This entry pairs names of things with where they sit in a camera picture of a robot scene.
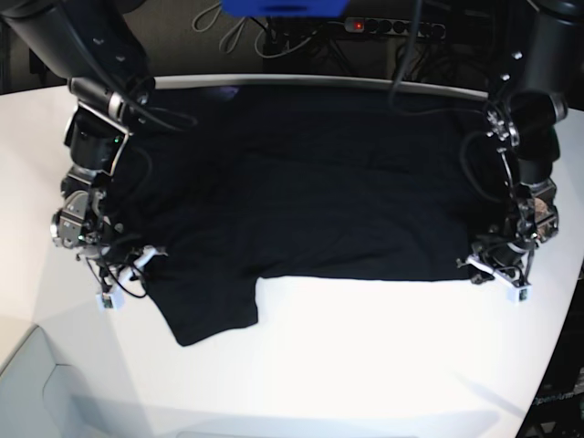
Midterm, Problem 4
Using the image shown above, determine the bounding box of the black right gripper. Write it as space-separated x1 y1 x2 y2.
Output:
84 246 137 287

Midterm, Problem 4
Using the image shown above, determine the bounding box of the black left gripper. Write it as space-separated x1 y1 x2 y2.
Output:
469 239 532 286

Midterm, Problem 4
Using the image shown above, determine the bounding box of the black t-shirt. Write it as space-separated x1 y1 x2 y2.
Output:
106 87 506 347

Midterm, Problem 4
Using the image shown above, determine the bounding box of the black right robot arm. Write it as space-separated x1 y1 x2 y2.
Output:
1 1 197 291

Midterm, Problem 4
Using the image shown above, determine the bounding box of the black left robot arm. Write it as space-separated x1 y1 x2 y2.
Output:
457 1 583 291

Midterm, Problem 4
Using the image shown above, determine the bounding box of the black power strip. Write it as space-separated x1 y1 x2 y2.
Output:
343 17 446 41

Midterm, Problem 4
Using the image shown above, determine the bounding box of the blue box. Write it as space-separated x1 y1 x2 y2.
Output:
222 0 349 17

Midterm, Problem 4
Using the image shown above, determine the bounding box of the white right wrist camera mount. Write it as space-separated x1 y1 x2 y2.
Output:
96 245 168 311

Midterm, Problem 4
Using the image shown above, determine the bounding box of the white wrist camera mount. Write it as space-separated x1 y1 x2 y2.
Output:
96 245 168 311
456 247 535 304

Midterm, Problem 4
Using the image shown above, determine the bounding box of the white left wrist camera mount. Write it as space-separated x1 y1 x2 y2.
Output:
456 247 535 304

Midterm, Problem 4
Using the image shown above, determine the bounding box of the grey looped cable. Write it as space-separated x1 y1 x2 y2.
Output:
192 0 250 55

